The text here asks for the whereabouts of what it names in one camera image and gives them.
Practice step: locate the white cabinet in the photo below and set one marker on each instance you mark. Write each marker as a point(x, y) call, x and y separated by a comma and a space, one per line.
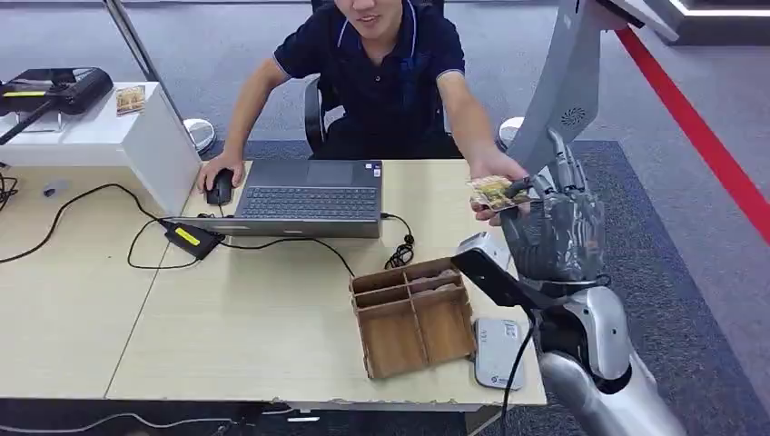
point(150, 150)

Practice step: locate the person's left hand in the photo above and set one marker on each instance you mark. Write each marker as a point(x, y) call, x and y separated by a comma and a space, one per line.
point(496, 165)

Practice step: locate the small grey object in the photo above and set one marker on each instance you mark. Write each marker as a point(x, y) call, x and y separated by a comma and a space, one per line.
point(55, 188)

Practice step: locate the white card reader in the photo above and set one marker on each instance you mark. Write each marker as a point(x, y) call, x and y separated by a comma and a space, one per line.
point(498, 355)

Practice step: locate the slanted metal pole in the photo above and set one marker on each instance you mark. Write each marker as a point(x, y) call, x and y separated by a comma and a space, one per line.
point(138, 54)

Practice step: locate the grey laptop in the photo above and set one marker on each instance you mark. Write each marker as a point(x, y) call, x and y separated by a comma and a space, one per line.
point(307, 201)

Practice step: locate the black office chair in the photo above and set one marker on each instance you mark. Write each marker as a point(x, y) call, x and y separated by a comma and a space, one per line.
point(313, 114)

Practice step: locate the black desktop device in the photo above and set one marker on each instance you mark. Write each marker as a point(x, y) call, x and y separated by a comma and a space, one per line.
point(78, 90)

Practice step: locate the dark platform with lit edge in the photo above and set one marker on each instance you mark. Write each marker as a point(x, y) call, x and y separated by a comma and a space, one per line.
point(722, 24)

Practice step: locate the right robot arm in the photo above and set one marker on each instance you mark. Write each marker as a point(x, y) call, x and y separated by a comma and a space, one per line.
point(601, 361)

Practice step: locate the wooden divided card box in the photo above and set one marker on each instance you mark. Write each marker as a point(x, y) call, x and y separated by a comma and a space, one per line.
point(415, 331)

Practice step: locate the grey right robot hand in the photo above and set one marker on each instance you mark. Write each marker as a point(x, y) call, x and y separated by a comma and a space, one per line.
point(559, 240)

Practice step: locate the grey kiosk stand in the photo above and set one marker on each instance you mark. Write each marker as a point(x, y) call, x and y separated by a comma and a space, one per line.
point(571, 72)

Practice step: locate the round white base disc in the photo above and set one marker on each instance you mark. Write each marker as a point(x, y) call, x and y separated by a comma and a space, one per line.
point(201, 133)
point(508, 131)

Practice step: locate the black computer mouse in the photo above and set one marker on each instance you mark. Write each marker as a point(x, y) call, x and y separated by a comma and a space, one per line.
point(220, 188)

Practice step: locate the person's right hand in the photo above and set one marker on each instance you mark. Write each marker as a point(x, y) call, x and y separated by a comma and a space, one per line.
point(225, 161)

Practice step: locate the person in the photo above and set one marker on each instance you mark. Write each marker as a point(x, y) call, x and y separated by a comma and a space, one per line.
point(385, 78)

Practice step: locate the card stack in box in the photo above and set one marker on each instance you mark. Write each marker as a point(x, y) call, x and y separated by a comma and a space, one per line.
point(438, 289)
point(436, 276)

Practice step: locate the black power adapter yellow label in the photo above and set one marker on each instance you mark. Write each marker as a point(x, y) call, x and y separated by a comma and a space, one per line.
point(192, 239)

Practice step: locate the printed plastic card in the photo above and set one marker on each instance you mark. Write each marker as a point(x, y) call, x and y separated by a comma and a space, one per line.
point(493, 192)

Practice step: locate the printed card on cabinet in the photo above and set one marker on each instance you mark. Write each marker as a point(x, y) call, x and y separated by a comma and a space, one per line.
point(130, 100)

